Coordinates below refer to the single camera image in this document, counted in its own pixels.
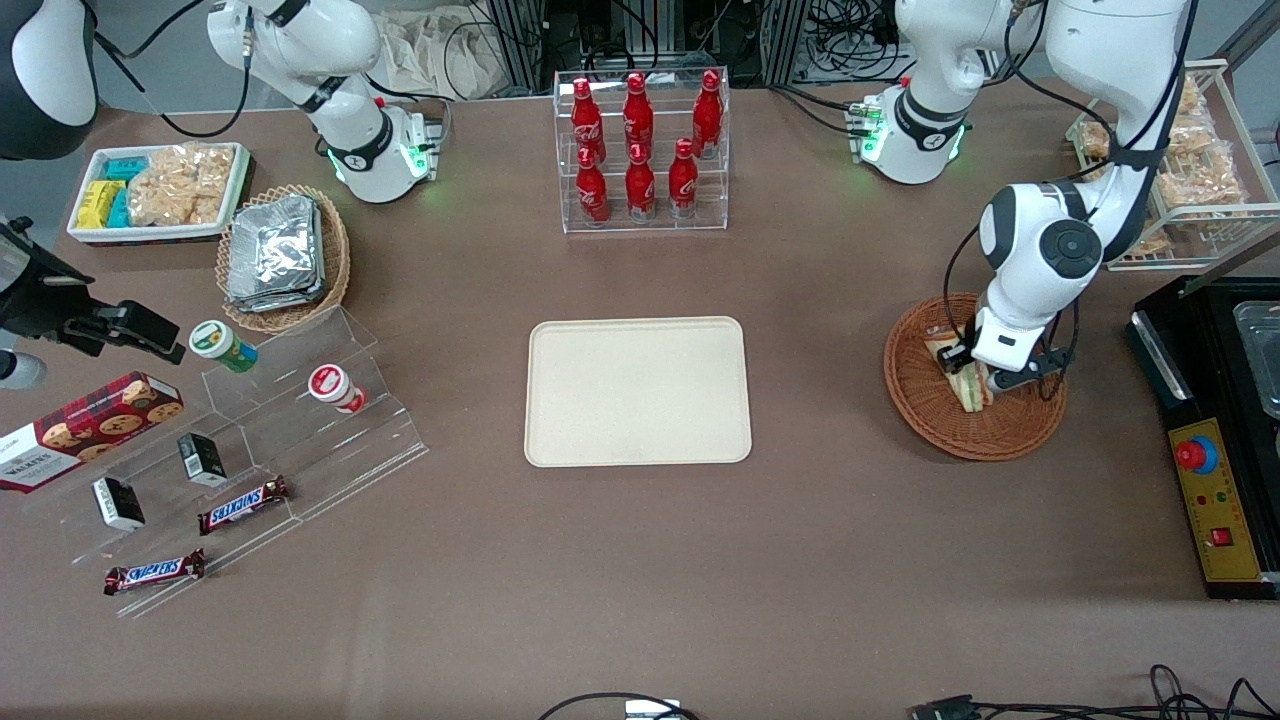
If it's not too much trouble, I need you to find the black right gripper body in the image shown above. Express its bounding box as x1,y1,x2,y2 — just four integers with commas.
0,218,98,341

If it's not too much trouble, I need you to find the triangle sandwich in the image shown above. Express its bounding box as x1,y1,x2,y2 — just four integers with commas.
922,333,998,413

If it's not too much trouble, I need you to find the round brown wicker basket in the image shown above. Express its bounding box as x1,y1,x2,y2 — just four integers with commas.
884,292,1068,462

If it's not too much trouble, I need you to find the white rectangular snack tray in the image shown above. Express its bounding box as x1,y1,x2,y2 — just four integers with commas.
66,142,252,246

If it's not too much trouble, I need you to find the oval wicker basket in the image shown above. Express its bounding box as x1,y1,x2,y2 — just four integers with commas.
216,184,352,335

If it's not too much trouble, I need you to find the beige plastic tray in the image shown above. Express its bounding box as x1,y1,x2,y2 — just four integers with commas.
524,317,753,468

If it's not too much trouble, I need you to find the green lid snack cup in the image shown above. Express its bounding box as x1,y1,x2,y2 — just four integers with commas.
189,320,259,375

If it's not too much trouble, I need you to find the red tartan cookie box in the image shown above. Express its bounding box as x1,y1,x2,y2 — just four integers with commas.
0,371,186,494

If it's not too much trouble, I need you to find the silver foil packet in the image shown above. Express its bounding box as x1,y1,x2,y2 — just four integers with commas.
224,270,329,314
230,194,321,291

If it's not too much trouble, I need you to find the small black box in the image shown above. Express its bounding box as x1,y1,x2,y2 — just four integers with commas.
177,432,228,488
91,476,147,532

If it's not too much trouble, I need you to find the clear bag of crackers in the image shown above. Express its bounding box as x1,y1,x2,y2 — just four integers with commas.
127,143,237,228

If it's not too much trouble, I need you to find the red lid snack cup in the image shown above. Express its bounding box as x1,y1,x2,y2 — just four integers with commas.
307,364,367,415

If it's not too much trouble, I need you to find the brown chocolate bar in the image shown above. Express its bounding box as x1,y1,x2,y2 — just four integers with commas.
197,475,292,536
103,548,207,597

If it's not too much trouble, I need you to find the black countertop machine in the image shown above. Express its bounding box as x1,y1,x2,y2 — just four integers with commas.
1125,274,1280,601

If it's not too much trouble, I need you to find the clear acrylic stepped display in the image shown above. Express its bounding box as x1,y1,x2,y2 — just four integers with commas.
30,305,431,618

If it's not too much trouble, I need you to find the grey metal bar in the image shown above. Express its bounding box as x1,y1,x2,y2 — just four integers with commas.
1170,227,1280,302

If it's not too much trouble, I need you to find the yellow control panel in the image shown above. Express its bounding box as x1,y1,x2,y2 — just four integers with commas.
1167,417,1267,584

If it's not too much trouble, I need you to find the red cola bottle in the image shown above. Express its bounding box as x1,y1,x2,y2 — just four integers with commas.
575,147,611,227
625,143,658,223
692,70,724,159
667,138,700,220
622,72,655,157
571,78,607,163

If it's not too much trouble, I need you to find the clear acrylic bottle rack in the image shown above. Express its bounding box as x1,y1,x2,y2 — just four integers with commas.
553,68,731,235

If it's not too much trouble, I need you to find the beige cloth bag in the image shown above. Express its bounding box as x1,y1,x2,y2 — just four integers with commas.
374,4,507,102

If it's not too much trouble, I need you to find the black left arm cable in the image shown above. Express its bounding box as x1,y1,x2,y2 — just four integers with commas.
942,0,1201,403

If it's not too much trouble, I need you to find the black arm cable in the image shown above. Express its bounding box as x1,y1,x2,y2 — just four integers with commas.
92,0,254,140
942,0,1201,403

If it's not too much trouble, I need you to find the white wire shelf rack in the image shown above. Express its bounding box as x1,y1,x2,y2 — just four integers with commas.
1064,58,1280,273

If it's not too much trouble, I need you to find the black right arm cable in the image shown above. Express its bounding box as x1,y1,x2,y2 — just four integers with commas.
92,0,254,140

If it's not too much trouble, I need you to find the black cable bundle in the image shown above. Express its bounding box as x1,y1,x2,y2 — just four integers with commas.
970,663,1280,720

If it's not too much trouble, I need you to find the black looped cable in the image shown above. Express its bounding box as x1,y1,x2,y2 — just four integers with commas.
537,691,703,720

